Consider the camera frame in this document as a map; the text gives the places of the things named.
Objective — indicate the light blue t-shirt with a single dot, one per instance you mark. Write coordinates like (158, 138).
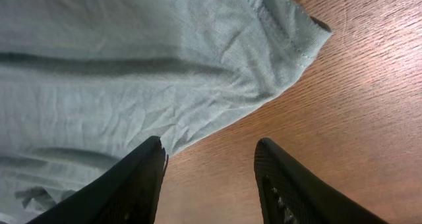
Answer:
(84, 82)

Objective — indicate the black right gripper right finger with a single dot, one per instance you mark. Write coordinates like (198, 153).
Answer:
(290, 193)

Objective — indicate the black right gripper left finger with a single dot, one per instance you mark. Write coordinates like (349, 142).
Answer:
(128, 193)

